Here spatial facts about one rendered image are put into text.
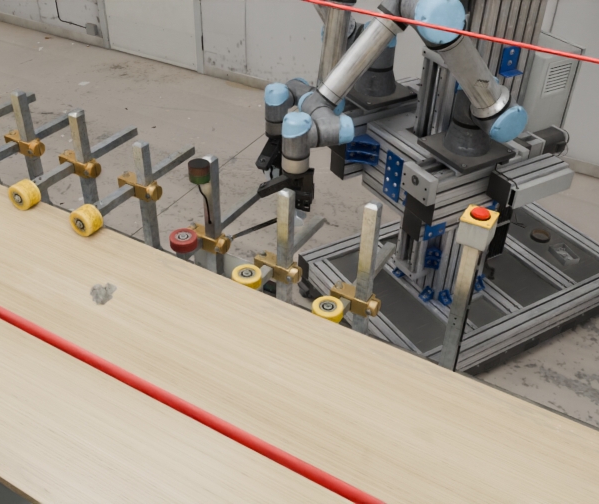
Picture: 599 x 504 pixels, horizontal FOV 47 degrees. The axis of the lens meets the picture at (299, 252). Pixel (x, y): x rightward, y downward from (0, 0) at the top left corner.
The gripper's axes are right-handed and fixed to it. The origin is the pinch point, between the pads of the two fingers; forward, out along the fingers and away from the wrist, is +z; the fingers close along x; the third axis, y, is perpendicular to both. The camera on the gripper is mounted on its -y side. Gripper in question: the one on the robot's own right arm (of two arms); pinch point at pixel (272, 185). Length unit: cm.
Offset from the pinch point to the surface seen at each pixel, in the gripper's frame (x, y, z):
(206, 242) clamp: -3.1, -42.0, -2.8
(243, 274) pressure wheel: -25, -54, -8
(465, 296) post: -81, -41, -17
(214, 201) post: -5.7, -40.4, -17.4
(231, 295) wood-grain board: -26, -62, -7
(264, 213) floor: 59, 87, 83
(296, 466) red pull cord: -96, -152, -92
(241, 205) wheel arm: -1.1, -20.4, -3.4
